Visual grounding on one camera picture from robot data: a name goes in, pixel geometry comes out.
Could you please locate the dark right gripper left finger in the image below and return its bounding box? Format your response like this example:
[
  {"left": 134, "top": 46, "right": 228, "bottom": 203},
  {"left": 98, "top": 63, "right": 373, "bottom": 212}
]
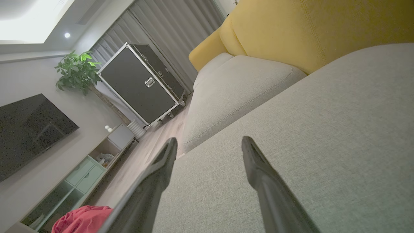
[{"left": 97, "top": 137, "right": 178, "bottom": 233}]

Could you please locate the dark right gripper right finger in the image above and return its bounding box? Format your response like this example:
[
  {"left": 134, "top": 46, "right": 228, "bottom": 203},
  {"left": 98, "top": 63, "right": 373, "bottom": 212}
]
[{"left": 241, "top": 136, "right": 321, "bottom": 233}]

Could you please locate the red shorts white stripe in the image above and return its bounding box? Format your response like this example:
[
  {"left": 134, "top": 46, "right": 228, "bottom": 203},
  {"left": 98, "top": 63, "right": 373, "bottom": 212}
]
[{"left": 51, "top": 205, "right": 114, "bottom": 233}]

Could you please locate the pale stuffed toy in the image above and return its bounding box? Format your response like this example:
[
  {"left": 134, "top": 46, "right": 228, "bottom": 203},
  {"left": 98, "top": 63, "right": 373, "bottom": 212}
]
[{"left": 96, "top": 153, "right": 114, "bottom": 168}]

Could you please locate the white ribbed plant pot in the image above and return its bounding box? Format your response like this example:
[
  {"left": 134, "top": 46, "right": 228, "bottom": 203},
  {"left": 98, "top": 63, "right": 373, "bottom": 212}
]
[{"left": 127, "top": 119, "right": 146, "bottom": 140}]

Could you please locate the large grey sofa seat cushion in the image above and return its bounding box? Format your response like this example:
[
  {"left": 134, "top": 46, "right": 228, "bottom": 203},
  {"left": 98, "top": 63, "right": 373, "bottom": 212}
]
[{"left": 152, "top": 43, "right": 414, "bottom": 233}]

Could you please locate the black wheeled flight case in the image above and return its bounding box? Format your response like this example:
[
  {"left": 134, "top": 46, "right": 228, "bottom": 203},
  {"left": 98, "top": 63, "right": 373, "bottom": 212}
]
[{"left": 96, "top": 42, "right": 187, "bottom": 127}]

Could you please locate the black flat television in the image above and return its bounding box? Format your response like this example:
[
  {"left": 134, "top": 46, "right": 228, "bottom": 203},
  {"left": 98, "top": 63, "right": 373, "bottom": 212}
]
[{"left": 0, "top": 93, "right": 80, "bottom": 183}]

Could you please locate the green potted plant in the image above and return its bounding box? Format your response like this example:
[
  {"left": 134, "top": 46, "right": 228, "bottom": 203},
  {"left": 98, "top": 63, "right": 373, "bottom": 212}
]
[{"left": 54, "top": 50, "right": 131, "bottom": 125}]

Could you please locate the grey curtain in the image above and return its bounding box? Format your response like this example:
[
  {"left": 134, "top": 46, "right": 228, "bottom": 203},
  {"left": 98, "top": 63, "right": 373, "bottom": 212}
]
[{"left": 89, "top": 0, "right": 227, "bottom": 123}]

